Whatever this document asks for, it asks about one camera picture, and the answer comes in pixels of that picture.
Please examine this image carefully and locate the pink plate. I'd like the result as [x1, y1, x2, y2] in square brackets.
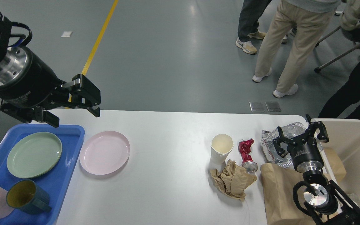
[79, 131, 130, 175]

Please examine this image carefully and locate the person in dark jeans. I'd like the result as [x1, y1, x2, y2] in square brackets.
[235, 0, 271, 55]

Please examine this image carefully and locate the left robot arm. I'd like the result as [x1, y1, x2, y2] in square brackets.
[0, 12, 101, 127]

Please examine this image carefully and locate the metal floor plate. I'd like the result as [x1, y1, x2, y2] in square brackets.
[249, 101, 282, 113]

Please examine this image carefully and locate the crumpled silver foil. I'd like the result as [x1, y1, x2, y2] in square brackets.
[261, 122, 323, 168]

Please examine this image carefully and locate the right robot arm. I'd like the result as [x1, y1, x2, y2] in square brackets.
[272, 114, 360, 225]

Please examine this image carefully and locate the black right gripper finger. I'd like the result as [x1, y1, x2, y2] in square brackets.
[304, 114, 330, 143]
[272, 126, 293, 158]

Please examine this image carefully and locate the office chair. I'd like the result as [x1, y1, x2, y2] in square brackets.
[314, 0, 360, 74]

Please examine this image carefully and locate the white paper cup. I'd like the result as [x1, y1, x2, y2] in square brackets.
[211, 134, 234, 164]

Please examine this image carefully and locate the teal mug yellow inside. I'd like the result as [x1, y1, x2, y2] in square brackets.
[6, 179, 52, 215]

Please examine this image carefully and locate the brown paper bag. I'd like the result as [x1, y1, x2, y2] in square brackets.
[260, 163, 315, 225]

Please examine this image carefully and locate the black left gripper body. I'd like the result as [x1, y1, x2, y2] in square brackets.
[0, 47, 64, 108]

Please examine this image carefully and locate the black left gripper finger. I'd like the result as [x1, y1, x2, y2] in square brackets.
[0, 102, 60, 128]
[42, 74, 101, 118]

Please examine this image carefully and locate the crushed red can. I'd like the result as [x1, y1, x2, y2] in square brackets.
[238, 138, 258, 173]

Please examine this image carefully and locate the person in khaki trousers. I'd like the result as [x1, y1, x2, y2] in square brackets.
[252, 0, 341, 98]

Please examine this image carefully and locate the brown paper in bin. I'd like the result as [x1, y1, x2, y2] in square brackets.
[324, 148, 347, 182]

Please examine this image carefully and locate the blue plastic tray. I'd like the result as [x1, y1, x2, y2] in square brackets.
[0, 124, 85, 225]

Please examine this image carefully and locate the crumpled brown paper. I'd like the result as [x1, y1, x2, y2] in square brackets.
[209, 160, 257, 201]

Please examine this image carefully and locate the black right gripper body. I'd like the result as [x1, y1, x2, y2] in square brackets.
[288, 134, 324, 173]

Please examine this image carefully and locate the green plate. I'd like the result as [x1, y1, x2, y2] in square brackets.
[6, 132, 63, 178]

